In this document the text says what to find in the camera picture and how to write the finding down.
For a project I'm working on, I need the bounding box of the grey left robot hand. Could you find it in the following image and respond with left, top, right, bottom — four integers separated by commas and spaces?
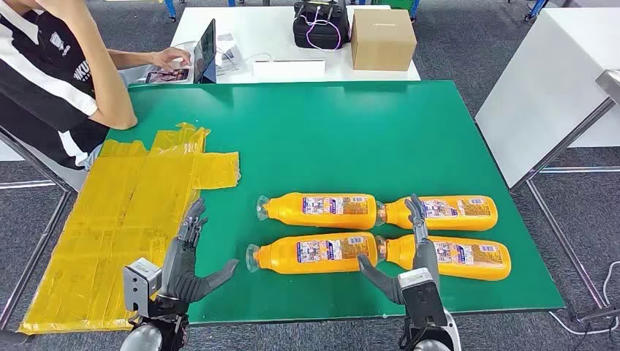
159, 196, 241, 304

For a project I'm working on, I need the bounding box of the person's left hand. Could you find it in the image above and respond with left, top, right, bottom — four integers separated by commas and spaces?
147, 47, 192, 72

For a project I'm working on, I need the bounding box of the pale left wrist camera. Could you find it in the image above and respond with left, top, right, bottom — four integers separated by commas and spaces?
123, 257, 163, 318

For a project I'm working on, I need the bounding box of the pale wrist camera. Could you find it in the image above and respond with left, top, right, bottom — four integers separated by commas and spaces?
397, 268, 449, 329
123, 257, 163, 318

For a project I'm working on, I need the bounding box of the white floor cable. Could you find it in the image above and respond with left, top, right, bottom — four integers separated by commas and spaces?
549, 261, 620, 336

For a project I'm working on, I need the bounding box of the white panelled table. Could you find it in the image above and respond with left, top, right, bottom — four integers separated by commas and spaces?
475, 7, 620, 190

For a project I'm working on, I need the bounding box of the grey metal table frame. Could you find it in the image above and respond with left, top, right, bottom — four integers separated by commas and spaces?
509, 97, 620, 323
0, 127, 78, 335

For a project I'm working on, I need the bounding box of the yellow taped cardboard sheet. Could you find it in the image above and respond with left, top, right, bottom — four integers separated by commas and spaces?
18, 121, 242, 336

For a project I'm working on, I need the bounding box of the long white box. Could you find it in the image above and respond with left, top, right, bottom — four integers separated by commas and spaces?
251, 58, 327, 83

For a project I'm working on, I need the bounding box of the black smartphone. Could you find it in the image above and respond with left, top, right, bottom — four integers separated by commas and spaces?
145, 68, 191, 85

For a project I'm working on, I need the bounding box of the purple white cable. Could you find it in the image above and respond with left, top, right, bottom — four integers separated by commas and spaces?
299, 5, 342, 52

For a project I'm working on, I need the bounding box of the black tablet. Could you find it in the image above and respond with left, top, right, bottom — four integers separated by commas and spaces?
192, 18, 217, 84

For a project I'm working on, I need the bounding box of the person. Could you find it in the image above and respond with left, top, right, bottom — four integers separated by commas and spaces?
0, 0, 192, 170

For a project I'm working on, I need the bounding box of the orange detergent bottle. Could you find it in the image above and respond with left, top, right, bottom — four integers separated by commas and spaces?
375, 195, 499, 232
256, 192, 379, 230
375, 234, 512, 282
245, 232, 379, 276

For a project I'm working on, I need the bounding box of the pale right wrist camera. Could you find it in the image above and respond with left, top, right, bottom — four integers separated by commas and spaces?
397, 268, 449, 329

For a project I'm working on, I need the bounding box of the brown cardboard box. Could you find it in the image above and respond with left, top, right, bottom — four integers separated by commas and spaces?
350, 8, 418, 72

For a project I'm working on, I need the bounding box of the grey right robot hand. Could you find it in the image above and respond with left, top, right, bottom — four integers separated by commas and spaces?
357, 194, 442, 306

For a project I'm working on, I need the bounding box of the black carry bag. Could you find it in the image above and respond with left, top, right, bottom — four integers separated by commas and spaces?
292, 0, 351, 51

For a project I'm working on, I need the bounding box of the white rectangular table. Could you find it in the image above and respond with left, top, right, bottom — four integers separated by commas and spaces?
140, 4, 422, 86

